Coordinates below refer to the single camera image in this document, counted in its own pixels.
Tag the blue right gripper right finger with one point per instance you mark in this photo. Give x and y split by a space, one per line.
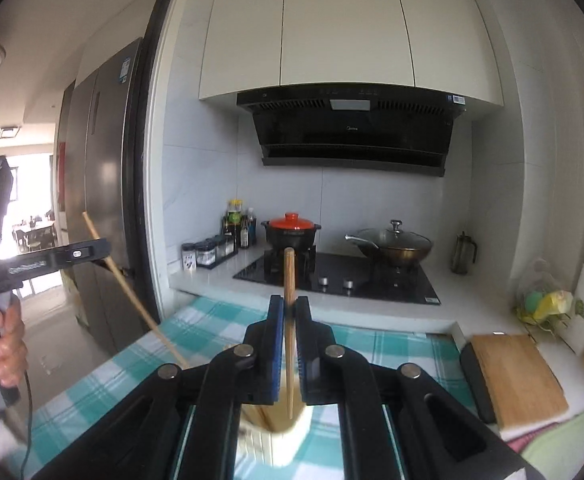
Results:
307 349

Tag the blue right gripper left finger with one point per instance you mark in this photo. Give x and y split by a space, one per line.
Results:
272 349

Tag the short wooden chopstick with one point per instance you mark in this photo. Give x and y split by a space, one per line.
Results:
289 337

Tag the person's left hand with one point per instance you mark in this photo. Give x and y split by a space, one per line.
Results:
13 351

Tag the cream utensil holder box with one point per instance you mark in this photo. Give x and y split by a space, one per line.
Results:
268 436

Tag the black gas stove top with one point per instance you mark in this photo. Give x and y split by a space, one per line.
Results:
338 275

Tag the black clay pot red lid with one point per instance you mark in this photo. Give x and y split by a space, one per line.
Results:
291 231

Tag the teal plaid tablecloth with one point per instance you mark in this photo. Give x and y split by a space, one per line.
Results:
200 332

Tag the sauce bottles group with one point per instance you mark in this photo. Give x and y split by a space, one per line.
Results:
240 224

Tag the wok with glass lid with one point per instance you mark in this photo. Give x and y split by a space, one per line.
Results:
392 246

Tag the spice jar rack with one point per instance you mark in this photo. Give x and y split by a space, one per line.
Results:
207 253

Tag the grey multi-door refrigerator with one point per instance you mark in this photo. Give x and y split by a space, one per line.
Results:
95 184

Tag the black range hood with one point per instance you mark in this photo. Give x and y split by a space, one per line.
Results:
358 126

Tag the wooden cutting board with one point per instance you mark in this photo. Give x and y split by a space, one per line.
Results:
512 384

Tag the yellow green fruit bag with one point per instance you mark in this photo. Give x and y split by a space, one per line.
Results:
542 302

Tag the red towel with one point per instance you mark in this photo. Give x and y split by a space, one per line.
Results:
519 444

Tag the white upper cabinets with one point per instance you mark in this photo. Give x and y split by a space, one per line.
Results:
438 45

